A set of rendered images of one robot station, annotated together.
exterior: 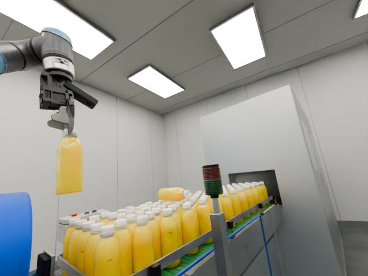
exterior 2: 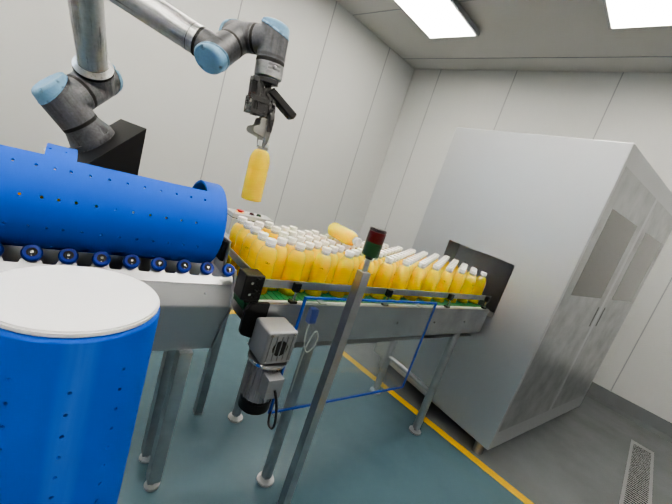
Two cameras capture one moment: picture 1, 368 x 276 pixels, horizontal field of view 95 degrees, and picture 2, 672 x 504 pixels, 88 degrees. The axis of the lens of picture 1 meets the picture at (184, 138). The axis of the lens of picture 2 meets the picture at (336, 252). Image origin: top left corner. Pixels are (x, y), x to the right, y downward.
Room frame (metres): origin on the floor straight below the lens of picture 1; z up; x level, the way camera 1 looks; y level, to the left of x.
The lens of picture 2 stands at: (-0.60, -0.19, 1.38)
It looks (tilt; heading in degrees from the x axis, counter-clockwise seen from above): 12 degrees down; 10
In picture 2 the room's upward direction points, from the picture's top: 18 degrees clockwise
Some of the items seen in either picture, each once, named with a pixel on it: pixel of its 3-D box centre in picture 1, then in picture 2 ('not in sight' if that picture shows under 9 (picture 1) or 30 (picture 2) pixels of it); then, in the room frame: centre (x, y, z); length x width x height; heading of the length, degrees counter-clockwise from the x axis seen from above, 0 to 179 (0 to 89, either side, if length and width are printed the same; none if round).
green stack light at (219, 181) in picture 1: (213, 187); (371, 249); (0.61, -0.08, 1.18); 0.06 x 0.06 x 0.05
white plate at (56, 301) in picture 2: not in sight; (76, 296); (-0.10, 0.34, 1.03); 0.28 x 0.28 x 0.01
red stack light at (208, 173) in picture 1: (211, 173); (376, 236); (0.61, -0.08, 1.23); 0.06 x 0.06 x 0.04
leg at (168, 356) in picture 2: not in sight; (160, 396); (0.54, 0.53, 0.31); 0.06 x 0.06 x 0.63; 50
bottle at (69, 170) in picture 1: (69, 162); (256, 173); (0.54, 0.37, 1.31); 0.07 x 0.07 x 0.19
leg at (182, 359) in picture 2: not in sight; (167, 420); (0.45, 0.43, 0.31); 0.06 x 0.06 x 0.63; 50
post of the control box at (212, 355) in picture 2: not in sight; (219, 328); (0.89, 0.53, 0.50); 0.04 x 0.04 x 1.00; 50
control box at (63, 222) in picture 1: (85, 224); (247, 224); (0.89, 0.53, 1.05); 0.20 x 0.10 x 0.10; 140
